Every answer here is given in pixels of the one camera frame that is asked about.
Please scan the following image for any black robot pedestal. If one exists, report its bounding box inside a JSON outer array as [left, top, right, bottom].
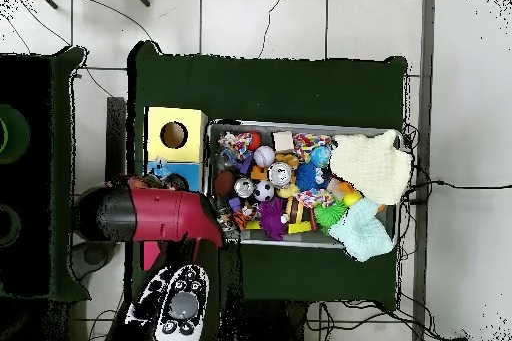
[[239, 299, 309, 341]]

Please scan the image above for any small soccer ball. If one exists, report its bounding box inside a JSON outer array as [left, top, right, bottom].
[[253, 180, 276, 203]]

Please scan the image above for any thick black floor cable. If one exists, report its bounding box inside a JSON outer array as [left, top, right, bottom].
[[402, 178, 512, 204]]

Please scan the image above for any thin black floor cable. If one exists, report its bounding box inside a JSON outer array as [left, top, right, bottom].
[[257, 0, 290, 60]]

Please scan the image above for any black upright panel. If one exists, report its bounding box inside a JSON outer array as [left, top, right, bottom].
[[105, 96, 128, 188]]

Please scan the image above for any shallow mesh bin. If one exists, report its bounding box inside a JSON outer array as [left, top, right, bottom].
[[201, 118, 402, 252]]

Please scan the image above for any clear packet with blue label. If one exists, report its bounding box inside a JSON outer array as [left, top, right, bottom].
[[153, 156, 174, 179]]

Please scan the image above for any blue spiky eyed toy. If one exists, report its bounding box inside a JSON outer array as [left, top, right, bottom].
[[294, 162, 331, 193]]

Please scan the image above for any plain wooden cube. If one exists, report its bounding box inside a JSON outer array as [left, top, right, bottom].
[[271, 130, 294, 152]]

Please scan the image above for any wooden box with three holes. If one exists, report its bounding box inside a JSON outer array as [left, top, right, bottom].
[[141, 106, 209, 272]]

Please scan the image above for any white baseball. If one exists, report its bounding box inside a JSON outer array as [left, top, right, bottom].
[[253, 145, 276, 169]]

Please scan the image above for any dark green table cloth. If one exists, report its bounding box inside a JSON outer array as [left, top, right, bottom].
[[0, 46, 92, 303], [124, 39, 410, 306]]

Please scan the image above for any black orange drink can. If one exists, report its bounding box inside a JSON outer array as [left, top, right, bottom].
[[233, 177, 256, 199]]

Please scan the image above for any mint green cloth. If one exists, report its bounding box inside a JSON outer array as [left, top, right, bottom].
[[328, 197, 395, 263]]

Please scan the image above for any crushed silver can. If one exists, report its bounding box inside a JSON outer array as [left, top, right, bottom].
[[266, 161, 293, 187]]

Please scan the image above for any purple spiky eyed toy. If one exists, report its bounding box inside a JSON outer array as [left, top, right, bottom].
[[257, 197, 288, 241]]

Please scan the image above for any cream waffle cloth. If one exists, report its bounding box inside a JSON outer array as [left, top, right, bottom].
[[329, 129, 413, 206]]

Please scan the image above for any crumpled colourful paper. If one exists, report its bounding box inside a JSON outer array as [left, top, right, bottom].
[[217, 131, 253, 161]]

